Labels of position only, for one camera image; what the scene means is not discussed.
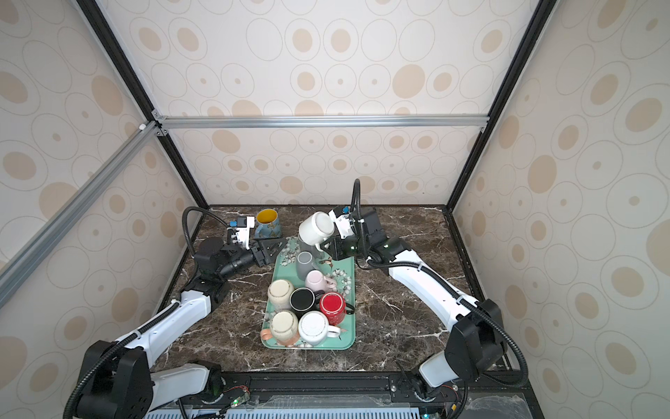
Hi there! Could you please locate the black mug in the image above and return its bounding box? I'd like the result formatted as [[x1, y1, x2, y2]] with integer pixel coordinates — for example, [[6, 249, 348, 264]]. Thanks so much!
[[289, 287, 316, 319]]

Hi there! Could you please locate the left diagonal aluminium bar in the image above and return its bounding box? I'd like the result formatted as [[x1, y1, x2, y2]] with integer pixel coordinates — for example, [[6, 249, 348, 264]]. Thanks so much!
[[1, 122, 158, 306]]

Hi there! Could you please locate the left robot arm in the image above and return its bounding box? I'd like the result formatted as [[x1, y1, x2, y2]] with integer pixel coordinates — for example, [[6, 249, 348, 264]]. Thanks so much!
[[63, 206, 287, 418]]

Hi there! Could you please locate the black frame post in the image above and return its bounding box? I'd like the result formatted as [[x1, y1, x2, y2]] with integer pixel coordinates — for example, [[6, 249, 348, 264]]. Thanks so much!
[[74, 0, 209, 210], [443, 0, 558, 216]]

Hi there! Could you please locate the horizontal aluminium frame bar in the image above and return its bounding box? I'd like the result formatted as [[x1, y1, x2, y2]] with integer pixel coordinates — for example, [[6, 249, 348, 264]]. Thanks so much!
[[158, 115, 489, 129]]

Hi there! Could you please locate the small light grey mug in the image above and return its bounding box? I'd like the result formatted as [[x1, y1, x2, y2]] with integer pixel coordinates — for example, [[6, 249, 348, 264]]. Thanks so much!
[[296, 251, 316, 282]]

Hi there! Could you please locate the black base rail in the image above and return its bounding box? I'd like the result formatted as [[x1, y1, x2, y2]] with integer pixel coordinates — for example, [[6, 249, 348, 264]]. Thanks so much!
[[92, 369, 545, 419]]

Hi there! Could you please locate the pale pink mug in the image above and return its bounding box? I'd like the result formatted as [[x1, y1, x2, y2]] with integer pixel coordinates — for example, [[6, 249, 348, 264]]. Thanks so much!
[[305, 270, 337, 293]]

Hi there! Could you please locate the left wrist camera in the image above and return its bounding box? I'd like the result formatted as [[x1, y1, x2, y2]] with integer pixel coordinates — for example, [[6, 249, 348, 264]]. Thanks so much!
[[227, 216, 256, 250]]

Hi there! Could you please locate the cream mug orange handle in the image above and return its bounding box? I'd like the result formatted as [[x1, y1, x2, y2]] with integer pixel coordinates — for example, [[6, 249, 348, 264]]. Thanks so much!
[[260, 311, 300, 347]]

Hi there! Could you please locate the left black frame post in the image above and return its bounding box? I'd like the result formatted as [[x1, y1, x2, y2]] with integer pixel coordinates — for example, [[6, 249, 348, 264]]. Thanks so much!
[[74, 0, 209, 210]]

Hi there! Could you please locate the right black frame post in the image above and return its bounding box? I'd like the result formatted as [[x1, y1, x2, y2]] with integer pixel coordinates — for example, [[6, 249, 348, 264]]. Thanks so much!
[[443, 0, 558, 216]]

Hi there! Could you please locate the blue butterfly mug yellow inside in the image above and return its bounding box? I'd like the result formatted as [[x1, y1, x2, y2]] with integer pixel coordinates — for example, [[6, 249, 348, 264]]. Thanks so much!
[[254, 209, 282, 239]]

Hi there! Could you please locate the large white mug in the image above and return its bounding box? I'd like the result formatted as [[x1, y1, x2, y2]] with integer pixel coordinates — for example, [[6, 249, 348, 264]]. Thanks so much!
[[298, 311, 342, 347]]

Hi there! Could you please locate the white mug red inside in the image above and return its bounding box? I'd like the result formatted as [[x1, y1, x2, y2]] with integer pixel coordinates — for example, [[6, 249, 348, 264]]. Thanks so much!
[[298, 211, 335, 251]]

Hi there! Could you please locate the cream beige mug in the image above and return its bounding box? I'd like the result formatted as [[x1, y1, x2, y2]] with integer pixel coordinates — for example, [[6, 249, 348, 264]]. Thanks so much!
[[267, 279, 295, 312]]

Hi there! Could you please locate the mint green floral tray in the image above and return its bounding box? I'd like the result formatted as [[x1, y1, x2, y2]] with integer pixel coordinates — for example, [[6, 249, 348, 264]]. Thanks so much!
[[261, 237, 356, 350]]

